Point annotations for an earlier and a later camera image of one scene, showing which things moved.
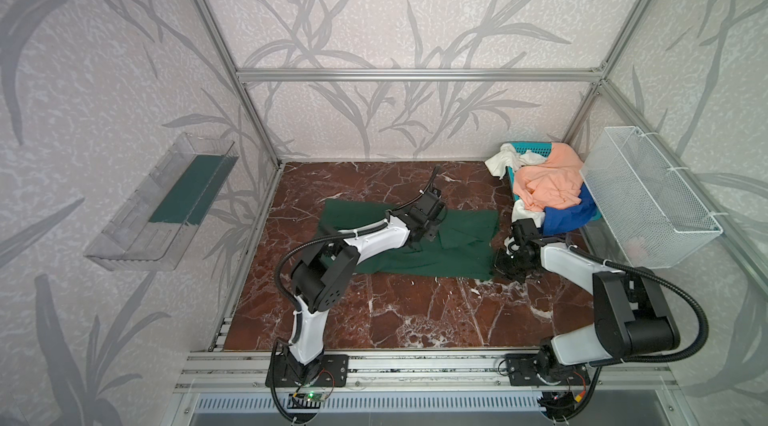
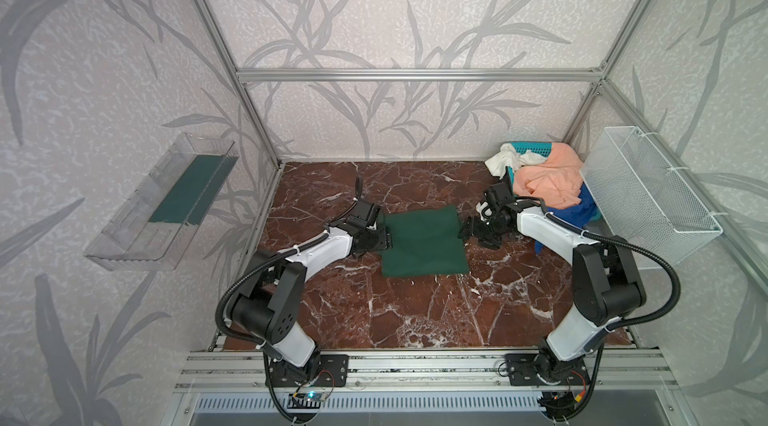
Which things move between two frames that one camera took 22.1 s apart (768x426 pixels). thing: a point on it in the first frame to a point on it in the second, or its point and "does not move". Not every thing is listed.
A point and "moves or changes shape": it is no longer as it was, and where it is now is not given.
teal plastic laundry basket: x=544 y=148 does not move
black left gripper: x=432 y=210 to x=377 y=234
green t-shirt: x=464 y=247 moves or changes shape
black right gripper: x=511 y=259 to x=475 y=229
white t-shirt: x=505 y=158 does not move
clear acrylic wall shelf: x=150 y=227 does not move
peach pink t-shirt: x=553 y=183 does not move
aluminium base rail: x=410 y=371 does not move
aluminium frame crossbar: x=420 y=75 does not move
